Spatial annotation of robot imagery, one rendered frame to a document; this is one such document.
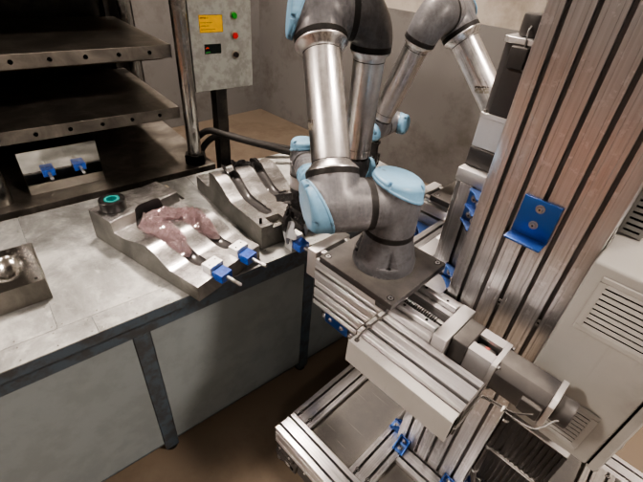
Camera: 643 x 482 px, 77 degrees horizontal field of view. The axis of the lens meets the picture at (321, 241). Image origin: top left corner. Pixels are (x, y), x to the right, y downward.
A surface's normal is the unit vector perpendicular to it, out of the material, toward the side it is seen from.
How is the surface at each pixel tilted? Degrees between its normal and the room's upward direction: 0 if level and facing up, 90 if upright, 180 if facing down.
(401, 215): 90
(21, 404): 90
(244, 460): 0
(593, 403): 90
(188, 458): 0
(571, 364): 90
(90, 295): 0
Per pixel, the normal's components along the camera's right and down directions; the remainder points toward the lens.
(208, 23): 0.62, 0.49
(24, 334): 0.07, -0.81
